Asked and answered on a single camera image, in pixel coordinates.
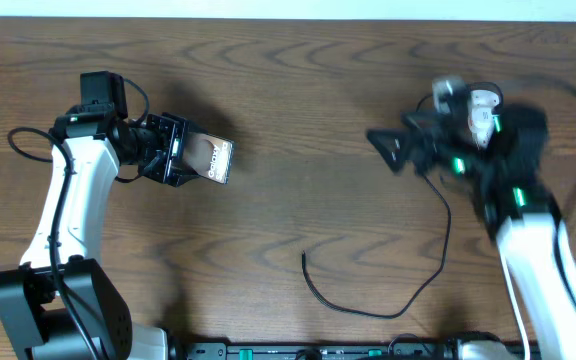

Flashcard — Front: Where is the black charging cable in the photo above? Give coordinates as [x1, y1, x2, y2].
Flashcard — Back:
[301, 81, 505, 320]

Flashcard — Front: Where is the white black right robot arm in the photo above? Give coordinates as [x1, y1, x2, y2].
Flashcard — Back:
[366, 103, 576, 359]

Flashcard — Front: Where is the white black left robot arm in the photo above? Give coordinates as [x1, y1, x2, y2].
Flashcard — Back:
[0, 110, 232, 359]

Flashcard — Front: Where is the white charger plug adapter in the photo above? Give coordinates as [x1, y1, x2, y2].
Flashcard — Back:
[469, 85, 502, 108]

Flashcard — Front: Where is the white power strip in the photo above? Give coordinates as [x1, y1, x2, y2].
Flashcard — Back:
[468, 105, 497, 149]

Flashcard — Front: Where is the white power strip cord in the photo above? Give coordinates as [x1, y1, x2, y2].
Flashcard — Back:
[497, 249, 532, 360]

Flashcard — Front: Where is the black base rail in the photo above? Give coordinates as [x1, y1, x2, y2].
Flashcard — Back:
[167, 341, 544, 360]

